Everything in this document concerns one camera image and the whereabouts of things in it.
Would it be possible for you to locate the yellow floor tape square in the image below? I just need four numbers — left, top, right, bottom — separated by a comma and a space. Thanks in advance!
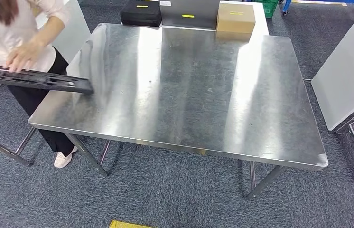
109, 220, 156, 228

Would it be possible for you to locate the green plastic crate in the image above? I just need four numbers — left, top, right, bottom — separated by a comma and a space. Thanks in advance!
252, 0, 279, 19

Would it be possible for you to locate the grey metal box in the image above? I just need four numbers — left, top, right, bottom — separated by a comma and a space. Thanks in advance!
159, 0, 221, 31

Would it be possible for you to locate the black case with yellow label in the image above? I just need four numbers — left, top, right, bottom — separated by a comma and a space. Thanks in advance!
120, 0, 163, 28

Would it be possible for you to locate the brown cardboard box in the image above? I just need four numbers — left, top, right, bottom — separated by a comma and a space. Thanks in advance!
216, 2, 257, 35

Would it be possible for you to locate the person's hand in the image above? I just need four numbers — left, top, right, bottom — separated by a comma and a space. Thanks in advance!
6, 40, 47, 74

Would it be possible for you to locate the black plastic panel part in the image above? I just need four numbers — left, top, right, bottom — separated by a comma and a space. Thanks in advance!
0, 63, 94, 95

